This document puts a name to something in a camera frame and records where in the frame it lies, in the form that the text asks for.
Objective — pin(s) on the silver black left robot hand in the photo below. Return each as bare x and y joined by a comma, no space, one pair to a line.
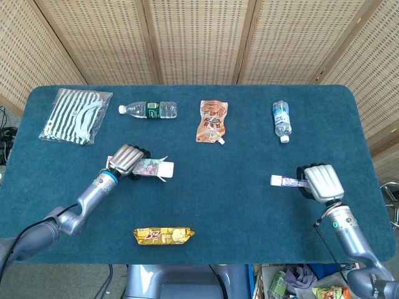
124,160

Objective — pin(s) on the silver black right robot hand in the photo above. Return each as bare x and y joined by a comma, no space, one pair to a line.
324,183

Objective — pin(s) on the floral patterned cardboard box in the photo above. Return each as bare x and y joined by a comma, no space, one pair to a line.
163,169

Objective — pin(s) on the small purple white tube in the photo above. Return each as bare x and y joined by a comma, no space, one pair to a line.
280,180

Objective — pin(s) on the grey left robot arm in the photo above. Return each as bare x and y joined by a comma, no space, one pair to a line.
90,199

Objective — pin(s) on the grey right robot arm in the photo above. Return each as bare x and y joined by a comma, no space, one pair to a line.
349,236

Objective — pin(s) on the green label water bottle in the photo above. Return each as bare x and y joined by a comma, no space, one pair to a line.
152,110

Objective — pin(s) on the blue label water bottle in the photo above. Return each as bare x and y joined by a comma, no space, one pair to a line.
282,121

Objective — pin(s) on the green plastic bottle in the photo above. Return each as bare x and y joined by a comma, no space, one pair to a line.
277,285

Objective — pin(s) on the striped cloth in plastic bag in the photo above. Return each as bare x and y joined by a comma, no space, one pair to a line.
74,116

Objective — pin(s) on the chrome stool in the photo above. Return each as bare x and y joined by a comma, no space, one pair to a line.
391,190

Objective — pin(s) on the gold biscuit pack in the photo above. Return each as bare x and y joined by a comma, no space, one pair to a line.
163,236

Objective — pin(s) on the orange spout drink pouch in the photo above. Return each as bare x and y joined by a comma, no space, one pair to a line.
212,121

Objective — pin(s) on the purple crumpled cloth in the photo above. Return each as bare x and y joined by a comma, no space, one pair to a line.
300,278

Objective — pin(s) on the teal table cover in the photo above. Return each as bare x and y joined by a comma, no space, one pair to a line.
218,193

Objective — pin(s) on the green orange snack bag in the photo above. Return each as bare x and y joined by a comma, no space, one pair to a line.
330,293

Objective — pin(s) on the grey robot torso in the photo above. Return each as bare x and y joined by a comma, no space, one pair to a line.
174,283

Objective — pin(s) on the woven wood folding screen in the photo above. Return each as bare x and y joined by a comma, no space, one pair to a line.
199,40

